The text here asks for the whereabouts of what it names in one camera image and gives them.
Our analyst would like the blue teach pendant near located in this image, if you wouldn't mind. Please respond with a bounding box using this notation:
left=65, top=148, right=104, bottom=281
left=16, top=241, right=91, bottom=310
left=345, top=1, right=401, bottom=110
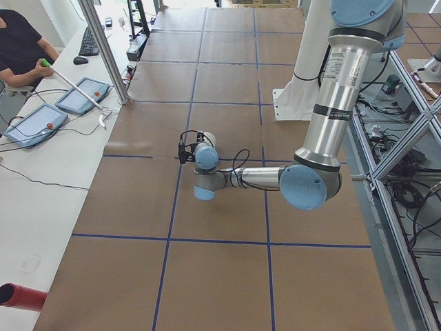
left=3, top=103, right=68, bottom=148

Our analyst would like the aluminium frame post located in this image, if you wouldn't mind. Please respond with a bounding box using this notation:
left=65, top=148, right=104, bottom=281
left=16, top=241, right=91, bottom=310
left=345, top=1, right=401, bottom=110
left=78, top=0, right=130, bottom=105

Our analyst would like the blue teach pendant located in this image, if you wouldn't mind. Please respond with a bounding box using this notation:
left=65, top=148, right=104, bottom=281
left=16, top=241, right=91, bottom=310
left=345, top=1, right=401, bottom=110
left=54, top=77, right=111, bottom=117
left=3, top=103, right=68, bottom=148

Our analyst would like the black computer mouse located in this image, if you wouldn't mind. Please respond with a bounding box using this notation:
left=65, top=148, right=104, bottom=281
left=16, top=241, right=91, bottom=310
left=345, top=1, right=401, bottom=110
left=73, top=56, right=89, bottom=66

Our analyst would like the reacher grabber stick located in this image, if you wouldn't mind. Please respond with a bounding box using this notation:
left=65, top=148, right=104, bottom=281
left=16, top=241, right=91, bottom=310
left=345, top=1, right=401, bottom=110
left=39, top=58, right=112, bottom=130

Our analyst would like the white pedestal column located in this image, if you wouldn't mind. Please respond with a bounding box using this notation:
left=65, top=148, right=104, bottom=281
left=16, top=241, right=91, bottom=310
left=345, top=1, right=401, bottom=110
left=273, top=0, right=334, bottom=121

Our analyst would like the blue teach pendant far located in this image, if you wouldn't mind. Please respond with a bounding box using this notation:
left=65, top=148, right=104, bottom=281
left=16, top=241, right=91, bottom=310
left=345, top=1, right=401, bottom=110
left=54, top=77, right=111, bottom=117

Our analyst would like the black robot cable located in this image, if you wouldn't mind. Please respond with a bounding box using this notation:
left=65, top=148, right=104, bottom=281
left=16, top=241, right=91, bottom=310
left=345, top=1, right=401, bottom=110
left=181, top=129, right=287, bottom=190

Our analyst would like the black keyboard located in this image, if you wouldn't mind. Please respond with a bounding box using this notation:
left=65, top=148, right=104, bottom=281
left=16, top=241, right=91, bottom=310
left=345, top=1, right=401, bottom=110
left=79, top=27, right=99, bottom=57

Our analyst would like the person in black shirt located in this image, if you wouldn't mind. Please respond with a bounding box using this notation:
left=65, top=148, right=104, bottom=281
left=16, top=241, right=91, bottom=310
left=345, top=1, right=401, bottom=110
left=1, top=9, right=59, bottom=88

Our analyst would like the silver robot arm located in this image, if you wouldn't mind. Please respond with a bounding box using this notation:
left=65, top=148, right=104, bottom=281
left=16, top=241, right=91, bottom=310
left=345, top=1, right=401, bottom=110
left=194, top=1, right=407, bottom=210

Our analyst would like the red cylinder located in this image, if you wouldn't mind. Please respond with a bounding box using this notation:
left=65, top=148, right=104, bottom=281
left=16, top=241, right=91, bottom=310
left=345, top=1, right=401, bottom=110
left=1, top=283, right=48, bottom=312

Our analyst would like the person's hand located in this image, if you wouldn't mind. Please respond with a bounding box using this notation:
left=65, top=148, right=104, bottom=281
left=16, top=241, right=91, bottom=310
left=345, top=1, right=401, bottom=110
left=34, top=61, right=53, bottom=78

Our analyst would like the white mug black handle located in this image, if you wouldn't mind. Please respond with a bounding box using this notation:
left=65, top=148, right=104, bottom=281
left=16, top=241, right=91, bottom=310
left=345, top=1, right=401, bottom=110
left=196, top=132, right=216, bottom=148

